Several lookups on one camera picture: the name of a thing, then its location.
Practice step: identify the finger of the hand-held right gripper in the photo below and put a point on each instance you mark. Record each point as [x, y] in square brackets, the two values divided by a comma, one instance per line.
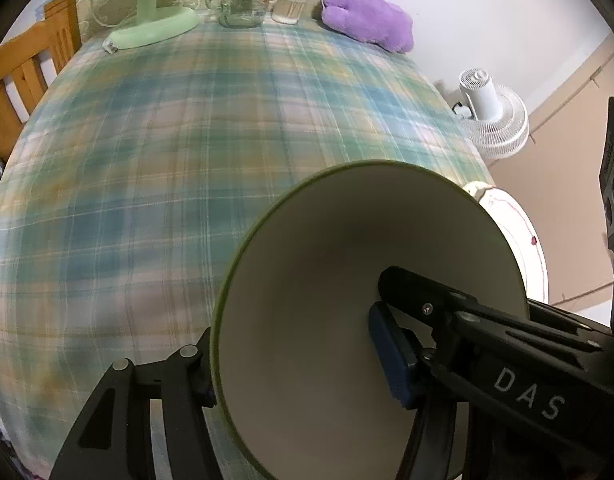
[422, 295]

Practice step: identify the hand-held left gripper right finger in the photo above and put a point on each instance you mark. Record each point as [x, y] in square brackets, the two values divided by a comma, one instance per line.
[392, 360]

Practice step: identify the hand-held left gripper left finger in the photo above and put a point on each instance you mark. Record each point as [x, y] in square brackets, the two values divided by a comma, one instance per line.
[184, 370]

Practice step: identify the floral ceramic bowl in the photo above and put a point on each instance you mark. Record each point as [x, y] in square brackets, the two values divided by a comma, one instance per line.
[312, 260]

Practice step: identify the white plate red pattern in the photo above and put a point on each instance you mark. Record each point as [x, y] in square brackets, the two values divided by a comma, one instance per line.
[524, 230]

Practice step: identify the white floor fan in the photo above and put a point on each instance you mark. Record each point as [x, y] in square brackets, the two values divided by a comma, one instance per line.
[492, 125]

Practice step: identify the beige door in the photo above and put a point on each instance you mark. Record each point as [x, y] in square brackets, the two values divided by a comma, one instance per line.
[562, 170]

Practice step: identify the plaid tablecloth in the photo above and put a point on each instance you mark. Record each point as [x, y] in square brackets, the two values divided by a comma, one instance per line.
[137, 185]

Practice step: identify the purple plush toy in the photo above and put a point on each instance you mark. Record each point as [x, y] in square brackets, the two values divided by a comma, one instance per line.
[367, 20]

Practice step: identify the white cotton swab container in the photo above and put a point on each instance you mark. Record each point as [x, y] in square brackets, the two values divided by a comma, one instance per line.
[289, 7]

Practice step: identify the wooden chair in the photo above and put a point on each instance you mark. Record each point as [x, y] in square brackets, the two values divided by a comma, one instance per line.
[17, 85]

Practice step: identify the green desk fan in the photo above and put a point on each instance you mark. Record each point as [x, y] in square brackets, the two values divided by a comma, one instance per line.
[147, 30]

